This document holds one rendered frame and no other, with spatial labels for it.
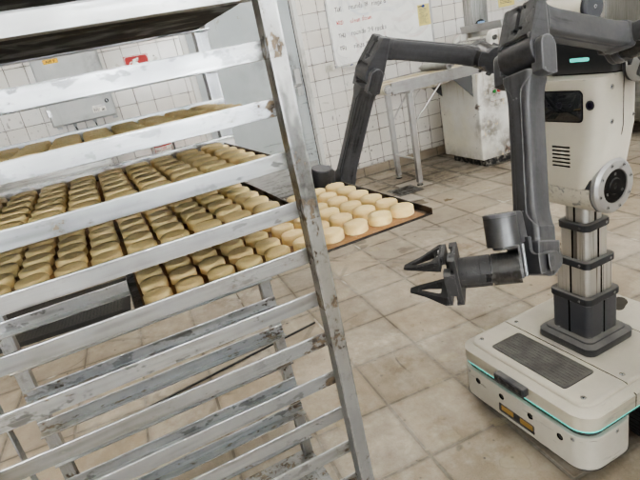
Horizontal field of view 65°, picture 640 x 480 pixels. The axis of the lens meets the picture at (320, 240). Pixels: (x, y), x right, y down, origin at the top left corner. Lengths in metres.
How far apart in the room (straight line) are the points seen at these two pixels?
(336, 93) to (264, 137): 0.85
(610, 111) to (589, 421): 0.84
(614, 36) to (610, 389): 0.95
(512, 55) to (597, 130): 0.56
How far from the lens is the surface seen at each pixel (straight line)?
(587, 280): 1.75
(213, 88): 1.26
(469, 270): 0.92
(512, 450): 1.86
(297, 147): 0.85
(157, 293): 0.91
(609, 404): 1.68
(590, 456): 1.73
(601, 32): 1.25
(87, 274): 0.85
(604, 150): 1.58
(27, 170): 0.82
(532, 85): 1.02
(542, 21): 1.07
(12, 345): 1.35
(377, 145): 5.39
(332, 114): 5.16
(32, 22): 0.81
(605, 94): 1.53
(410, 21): 5.55
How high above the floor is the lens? 1.30
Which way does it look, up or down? 20 degrees down
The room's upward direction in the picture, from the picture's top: 12 degrees counter-clockwise
